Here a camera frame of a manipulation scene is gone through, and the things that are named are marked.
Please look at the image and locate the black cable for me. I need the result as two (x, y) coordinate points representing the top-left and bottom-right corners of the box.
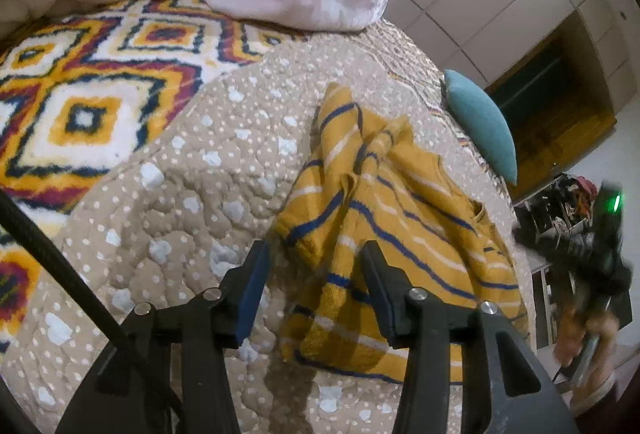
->
(0, 190), (187, 422)

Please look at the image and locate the brown wooden door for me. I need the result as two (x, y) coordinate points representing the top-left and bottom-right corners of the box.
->
(484, 9), (620, 204)

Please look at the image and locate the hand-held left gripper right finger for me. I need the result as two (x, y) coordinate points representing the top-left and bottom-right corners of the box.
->
(360, 240), (581, 434)

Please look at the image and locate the beige dotted quilt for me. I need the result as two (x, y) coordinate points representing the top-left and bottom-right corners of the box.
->
(0, 17), (538, 434)

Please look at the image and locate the colourful diamond pattern blanket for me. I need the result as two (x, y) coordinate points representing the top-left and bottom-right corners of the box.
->
(0, 0), (313, 355)

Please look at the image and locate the cluttered rack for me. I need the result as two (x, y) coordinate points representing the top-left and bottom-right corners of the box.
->
(514, 171), (601, 257)

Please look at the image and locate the white cabinet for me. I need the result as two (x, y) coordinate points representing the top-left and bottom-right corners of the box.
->
(530, 259), (568, 352)

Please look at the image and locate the teal pillow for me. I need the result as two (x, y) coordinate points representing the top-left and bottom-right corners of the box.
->
(441, 69), (518, 185)

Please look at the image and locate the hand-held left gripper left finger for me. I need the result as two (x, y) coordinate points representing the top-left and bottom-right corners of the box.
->
(54, 239), (272, 434)

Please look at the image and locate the person's right hand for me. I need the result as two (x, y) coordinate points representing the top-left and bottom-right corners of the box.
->
(554, 299), (623, 367)

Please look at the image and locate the yellow striped sweater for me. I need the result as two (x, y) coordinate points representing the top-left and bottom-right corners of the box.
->
(272, 83), (531, 385)

